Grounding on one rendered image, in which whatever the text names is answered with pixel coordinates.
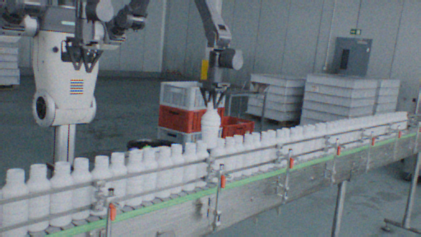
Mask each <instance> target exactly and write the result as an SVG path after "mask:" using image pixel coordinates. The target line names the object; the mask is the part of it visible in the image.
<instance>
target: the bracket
mask: <svg viewBox="0 0 421 237"><path fill-rule="evenodd" d="M417 116H418V115H416V117H408V118H407V119H410V122H411V123H409V121H407V123H409V125H410V127H409V126H407V127H406V128H409V129H407V130H410V131H411V130H412V127H411V126H417V128H418V129H417V133H416V137H415V143H414V149H413V148H410V143H412V142H411V138H410V140H409V142H410V143H409V146H408V148H409V149H411V150H412V151H413V153H414V154H415V152H416V151H417V150H416V147H417V145H418V143H417V142H418V139H419V134H420V133H421V121H419V123H418V124H414V123H412V122H415V123H417V121H416V119H415V118H417ZM414 119H415V121H414ZM392 124H393V123H388V125H387V126H390V127H389V128H388V129H387V130H388V132H387V133H386V136H390V135H391V132H390V131H391V130H392V131H396V141H395V145H394V149H393V150H391V151H392V157H391V161H394V160H395V159H396V152H397V150H396V146H397V142H398V138H399V139H400V136H401V133H403V132H406V131H402V130H400V126H398V127H397V129H392V128H391V126H392ZM365 129H366V128H361V131H360V132H362V133H361V134H360V137H361V139H359V142H361V143H362V142H364V139H362V138H363V137H368V139H369V143H368V153H367V158H366V159H365V158H363V157H362V155H363V153H361V156H360V157H362V159H363V160H365V166H364V165H362V164H361V163H362V160H360V161H359V164H360V165H361V166H364V167H363V168H364V171H365V172H367V171H368V170H369V162H370V161H371V160H369V156H370V152H371V148H372V146H374V142H375V140H376V139H380V137H374V135H373V133H374V132H373V131H371V134H370V135H369V136H368V135H365V133H364V132H365ZM324 139H326V141H325V145H326V147H323V149H322V151H323V152H329V148H327V146H333V148H334V149H335V150H334V155H333V163H332V168H331V170H330V169H327V166H328V162H326V170H329V171H330V178H327V177H326V170H325V172H324V176H325V177H326V179H329V183H330V184H329V185H330V186H332V184H333V183H334V182H335V180H334V176H335V174H336V171H335V164H336V156H339V155H340V149H341V148H343V149H345V148H346V146H340V139H336V142H334V143H332V142H329V141H328V139H331V136H330V135H327V134H326V135H325V138H324ZM276 149H278V151H277V152H276V153H275V155H276V156H278V158H275V159H274V160H275V163H273V164H275V165H281V159H279V157H281V156H284V157H285V160H287V165H286V169H285V183H284V185H282V184H280V179H281V176H280V177H279V178H278V182H277V183H278V184H279V186H277V188H276V193H277V194H278V195H279V196H281V201H282V204H285V201H287V200H288V199H289V198H288V196H287V195H288V191H289V186H288V182H289V168H290V169H292V168H293V165H294V161H295V160H297V161H299V158H296V157H294V154H293V153H292V150H293V149H291V148H289V149H288V153H287V154H286V155H285V154H283V152H282V151H280V149H283V145H282V144H279V143H278V144H276ZM205 163H206V164H208V165H209V166H207V167H206V172H207V173H208V174H207V175H204V176H203V177H204V182H206V183H210V182H213V176H210V174H211V173H215V174H216V178H218V183H217V189H216V201H215V207H213V206H212V204H213V197H210V201H209V206H210V209H208V214H207V217H209V218H210V220H211V221H213V222H212V227H213V231H217V228H218V227H220V215H221V214H222V211H221V209H220V195H221V189H222V188H224V187H225V183H226V178H229V179H231V178H232V175H229V174H226V170H225V169H224V164H220V169H219V170H214V168H213V167H211V165H213V164H214V163H215V158H212V157H206V162H205ZM92 180H93V186H92V187H94V188H96V189H98V191H95V199H96V200H97V202H94V203H91V205H92V207H91V211H94V212H95V213H97V212H99V211H103V210H104V208H107V211H106V222H105V230H102V231H100V237H111V225H112V221H114V220H115V213H116V207H117V208H119V209H121V208H122V206H123V205H122V204H120V203H119V202H118V196H116V195H115V194H113V193H114V188H108V196H105V195H104V192H102V191H101V190H100V189H101V188H105V185H106V180H105V179H102V178H100V179H92ZM280 186H281V187H282V191H283V193H282V195H280V194H279V188H280ZM100 199H103V203H102V202H100V201H99V200H100ZM212 209H213V210H214V211H213V215H214V219H212V218H211V213H212Z"/></svg>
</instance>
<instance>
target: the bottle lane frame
mask: <svg viewBox="0 0 421 237"><path fill-rule="evenodd" d="M415 137H416V133H411V134H407V135H404V136H402V137H400V139H399V138H398V142H397V146H396V150H397V152H396V159H395V160H394V161H396V160H400V159H403V158H404V157H407V156H411V155H413V151H412V150H411V149H409V148H408V146H409V143H410V142H409V140H410V138H411V142H412V143H410V148H413V149H414V143H415ZM395 141H396V139H395V138H392V139H391V140H385V141H383V142H376V143H374V146H372V148H371V152H370V156H369V160H371V161H370V162H369V170H368V171H367V172H369V171H370V170H375V169H376V168H379V167H383V166H384V165H387V164H390V163H392V162H394V161H391V157H392V151H391V150H393V149H394V145H395ZM388 144H390V147H389V149H390V150H388V149H387V147H388ZM387 150H388V151H389V152H388V155H387V154H386V153H387ZM361 153H363V155H362V157H363V158H365V159H366V158H367V153H368V146H361V147H359V148H357V149H351V150H347V151H345V152H340V155H339V156H336V164H335V171H336V174H335V176H334V180H335V182H334V183H333V184H332V186H334V185H336V184H338V183H342V182H344V181H345V180H347V179H349V177H350V173H351V169H352V167H353V166H356V165H357V166H358V167H359V173H358V176H359V175H361V174H363V173H365V174H366V173H367V172H365V171H364V168H363V167H364V166H365V160H363V159H362V157H360V156H361ZM360 160H362V163H361V164H362V165H364V166H361V165H360V164H359V161H360ZM326 162H328V166H327V169H330V170H331V168H332V163H333V156H326V157H322V158H319V159H315V160H311V161H309V162H305V161H304V162H303V163H300V164H298V165H293V168H292V169H290V168H289V182H288V186H289V191H288V195H287V196H288V198H289V199H288V200H287V201H285V204H287V203H289V202H293V201H295V200H297V199H299V198H303V197H305V196H307V195H310V194H312V193H316V192H319V191H320V190H323V189H326V188H329V187H330V185H329V184H330V183H329V179H326V177H327V178H330V171H329V170H326ZM285 169H286V168H282V169H280V170H279V169H278V170H274V171H271V172H269V171H268V173H265V174H259V175H257V176H252V177H251V178H246V179H242V180H239V181H235V182H232V183H229V184H226V185H225V187H224V188H222V189H221V195H220V209H221V211H222V214H221V215H220V227H218V228H217V231H220V230H222V229H224V228H228V227H230V226H232V225H236V224H238V223H239V222H241V221H245V220H247V219H249V218H253V217H254V216H257V215H261V214H262V213H264V212H266V211H270V210H272V209H274V208H277V207H280V206H282V205H285V204H282V201H281V196H279V195H278V194H277V193H276V188H277V186H279V184H278V183H277V182H278V178H279V177H280V176H281V179H280V184H282V185H284V183H285ZM325 170H326V177H325V176H324V172H325ZM216 189H217V186H216V188H210V189H207V190H202V191H200V192H195V193H194V194H187V195H186V196H183V197H176V198H174V199H172V198H170V200H169V201H162V202H160V203H157V204H153V205H149V206H147V207H144V206H143V208H138V209H132V211H129V212H123V213H122V214H118V215H116V216H115V220H114V221H112V225H111V237H156V236H157V235H160V234H163V233H164V232H169V231H170V230H172V231H173V232H174V233H175V234H176V237H205V236H207V235H211V234H213V233H215V232H216V231H213V227H212V222H213V221H211V220H210V218H209V217H207V214H208V209H210V208H211V207H210V206H209V201H210V198H212V197H213V204H212V206H213V207H215V201H216ZM282 193H283V191H282V187H281V186H280V188H279V194H280V195H282ZM105 222H106V218H104V219H101V218H100V219H99V221H93V222H89V221H87V224H85V225H75V227H73V228H71V229H68V230H62V229H60V231H59V232H56V233H53V234H51V235H50V234H49V233H47V232H46V235H45V236H41V237H100V231H102V230H105Z"/></svg>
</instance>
